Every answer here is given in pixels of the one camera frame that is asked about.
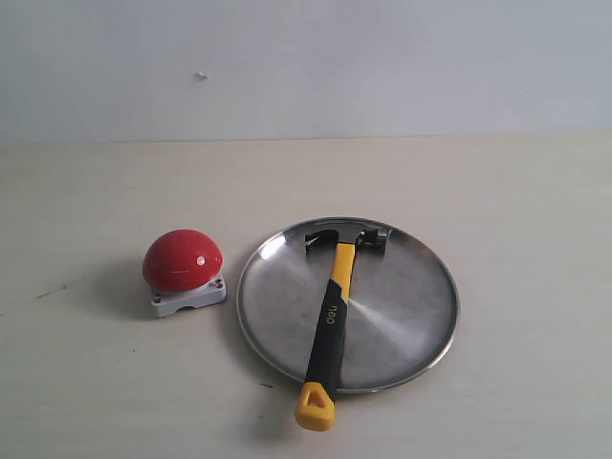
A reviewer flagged round stainless steel plate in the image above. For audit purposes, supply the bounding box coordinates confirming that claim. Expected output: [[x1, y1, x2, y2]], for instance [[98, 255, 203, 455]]
[[236, 217, 460, 394]]

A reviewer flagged red dome push button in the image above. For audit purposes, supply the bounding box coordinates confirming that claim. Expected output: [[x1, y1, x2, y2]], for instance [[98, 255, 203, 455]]
[[142, 229, 227, 318]]

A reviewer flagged yellow black claw hammer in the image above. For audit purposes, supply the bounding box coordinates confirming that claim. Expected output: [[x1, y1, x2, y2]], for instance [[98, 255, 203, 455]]
[[295, 224, 391, 432]]

